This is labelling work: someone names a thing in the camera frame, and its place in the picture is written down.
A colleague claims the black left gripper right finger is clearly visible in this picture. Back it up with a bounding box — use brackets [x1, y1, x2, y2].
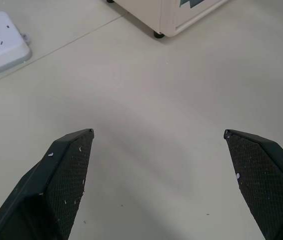
[223, 128, 283, 240]

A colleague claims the cream box with black feet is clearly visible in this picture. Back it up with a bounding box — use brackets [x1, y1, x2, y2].
[106, 0, 230, 39]

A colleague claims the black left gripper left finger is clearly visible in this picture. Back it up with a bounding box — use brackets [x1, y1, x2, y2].
[0, 128, 95, 240]

